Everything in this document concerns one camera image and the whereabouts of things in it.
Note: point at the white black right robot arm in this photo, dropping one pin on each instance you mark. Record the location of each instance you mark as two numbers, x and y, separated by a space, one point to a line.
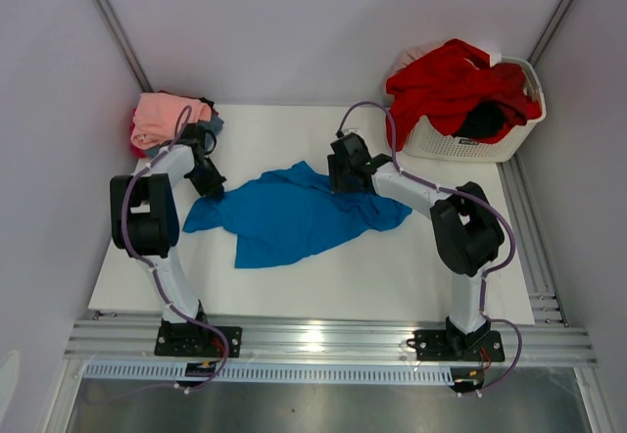
467 234

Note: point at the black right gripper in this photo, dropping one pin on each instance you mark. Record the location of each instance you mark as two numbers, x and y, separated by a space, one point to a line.
336 183

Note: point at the white perforated laundry basket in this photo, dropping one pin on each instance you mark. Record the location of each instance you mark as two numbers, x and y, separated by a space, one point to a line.
428 143

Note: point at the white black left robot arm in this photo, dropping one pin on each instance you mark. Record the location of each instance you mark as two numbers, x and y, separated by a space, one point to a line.
144 216

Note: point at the pale pink garment in basket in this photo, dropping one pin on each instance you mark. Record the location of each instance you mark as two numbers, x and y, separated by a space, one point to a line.
414 53

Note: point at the aluminium corner post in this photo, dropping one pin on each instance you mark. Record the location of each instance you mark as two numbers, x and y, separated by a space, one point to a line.
113 25
550 30

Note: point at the aluminium corner post left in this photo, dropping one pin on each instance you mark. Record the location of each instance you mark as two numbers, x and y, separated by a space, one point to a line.
113 25

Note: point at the white slotted cable duct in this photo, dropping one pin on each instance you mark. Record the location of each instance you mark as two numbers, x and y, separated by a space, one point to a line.
194 372

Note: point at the black garment in basket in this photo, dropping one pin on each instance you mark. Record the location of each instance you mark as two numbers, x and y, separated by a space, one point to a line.
485 121

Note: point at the aluminium front rail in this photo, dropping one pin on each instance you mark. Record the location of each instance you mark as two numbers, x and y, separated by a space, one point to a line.
129 336

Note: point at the aluminium corner post right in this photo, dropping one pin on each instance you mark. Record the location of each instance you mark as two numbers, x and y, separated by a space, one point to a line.
550 30

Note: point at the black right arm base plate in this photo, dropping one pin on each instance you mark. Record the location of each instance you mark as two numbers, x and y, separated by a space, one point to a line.
445 345

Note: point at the dark red folded t shirt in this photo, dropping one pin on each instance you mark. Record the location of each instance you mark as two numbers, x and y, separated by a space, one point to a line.
138 153

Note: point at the grey blue folded t shirt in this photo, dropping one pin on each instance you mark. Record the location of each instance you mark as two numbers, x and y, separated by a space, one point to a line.
212 129

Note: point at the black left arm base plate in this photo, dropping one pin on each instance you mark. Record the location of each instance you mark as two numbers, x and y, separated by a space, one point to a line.
188 340

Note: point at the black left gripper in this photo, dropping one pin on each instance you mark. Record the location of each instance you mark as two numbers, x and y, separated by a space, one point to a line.
215 188

